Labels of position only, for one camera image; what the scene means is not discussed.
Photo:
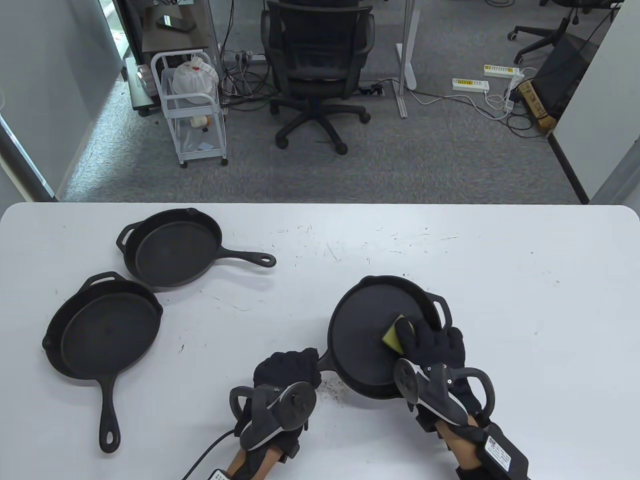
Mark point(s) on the black right forearm pack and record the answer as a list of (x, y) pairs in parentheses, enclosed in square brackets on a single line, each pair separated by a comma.
[(500, 452)]

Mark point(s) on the black left forearm pack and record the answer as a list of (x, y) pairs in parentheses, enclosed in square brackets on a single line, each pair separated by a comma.
[(220, 475)]

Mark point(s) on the black low shelf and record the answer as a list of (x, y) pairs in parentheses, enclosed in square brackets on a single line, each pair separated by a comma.
[(142, 102)]

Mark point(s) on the white power adapter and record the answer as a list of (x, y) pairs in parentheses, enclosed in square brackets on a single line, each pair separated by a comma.
[(510, 102)]

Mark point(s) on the black phone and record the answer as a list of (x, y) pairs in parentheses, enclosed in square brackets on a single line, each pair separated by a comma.
[(175, 23)]

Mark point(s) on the grey power strip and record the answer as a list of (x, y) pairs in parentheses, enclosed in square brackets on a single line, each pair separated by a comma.
[(255, 57)]

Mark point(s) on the grey hand controller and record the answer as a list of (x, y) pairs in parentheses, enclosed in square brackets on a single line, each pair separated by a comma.
[(295, 405), (440, 395)]

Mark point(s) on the black cast iron frying pan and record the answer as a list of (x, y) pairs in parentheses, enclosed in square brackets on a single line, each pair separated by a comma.
[(107, 330), (365, 340), (175, 250)]

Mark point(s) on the white power strip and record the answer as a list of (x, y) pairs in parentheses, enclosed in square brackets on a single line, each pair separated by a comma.
[(502, 71), (470, 85)]

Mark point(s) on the white plastic bag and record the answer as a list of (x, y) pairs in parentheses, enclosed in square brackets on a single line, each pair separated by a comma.
[(192, 80)]

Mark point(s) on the black office chair base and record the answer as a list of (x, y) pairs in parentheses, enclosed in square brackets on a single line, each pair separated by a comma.
[(540, 35)]

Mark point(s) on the white rolling cart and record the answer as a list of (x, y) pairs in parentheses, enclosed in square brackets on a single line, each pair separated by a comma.
[(202, 154)]

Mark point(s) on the white desk leg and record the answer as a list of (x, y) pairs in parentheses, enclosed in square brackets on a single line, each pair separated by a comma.
[(407, 60)]

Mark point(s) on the person's right forearm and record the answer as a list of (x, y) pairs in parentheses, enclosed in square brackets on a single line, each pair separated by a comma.
[(457, 445)]

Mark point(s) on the black panel board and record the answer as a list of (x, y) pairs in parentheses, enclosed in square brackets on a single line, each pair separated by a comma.
[(565, 75)]

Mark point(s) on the brown cardboard box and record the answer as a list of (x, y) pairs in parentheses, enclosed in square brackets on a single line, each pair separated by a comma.
[(537, 105)]

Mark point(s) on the person's right hand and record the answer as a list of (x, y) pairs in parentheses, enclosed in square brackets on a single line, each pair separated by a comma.
[(435, 345)]

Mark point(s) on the yellow green sponge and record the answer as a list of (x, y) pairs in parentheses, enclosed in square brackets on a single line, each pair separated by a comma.
[(395, 335)]

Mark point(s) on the black mesh office chair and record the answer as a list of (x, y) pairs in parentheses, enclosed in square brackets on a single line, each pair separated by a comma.
[(315, 45)]

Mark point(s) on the dark crumbs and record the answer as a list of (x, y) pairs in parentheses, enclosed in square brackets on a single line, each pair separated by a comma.
[(335, 392)]

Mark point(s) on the person's left forearm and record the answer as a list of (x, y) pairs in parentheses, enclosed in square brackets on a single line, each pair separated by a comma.
[(250, 465)]

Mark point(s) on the small white orange bottle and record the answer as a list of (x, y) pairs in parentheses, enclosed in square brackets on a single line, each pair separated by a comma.
[(199, 121)]

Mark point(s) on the person's left hand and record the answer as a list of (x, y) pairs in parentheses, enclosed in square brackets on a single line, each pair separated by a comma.
[(287, 367)]

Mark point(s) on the grey left hand controller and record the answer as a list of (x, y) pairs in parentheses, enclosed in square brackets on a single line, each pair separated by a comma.
[(295, 405)]

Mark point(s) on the dark brown side desk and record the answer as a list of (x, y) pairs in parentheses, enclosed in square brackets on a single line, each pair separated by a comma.
[(175, 42)]

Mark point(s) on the grey right hand controller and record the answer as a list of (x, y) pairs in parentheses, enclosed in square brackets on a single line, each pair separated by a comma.
[(440, 395)]

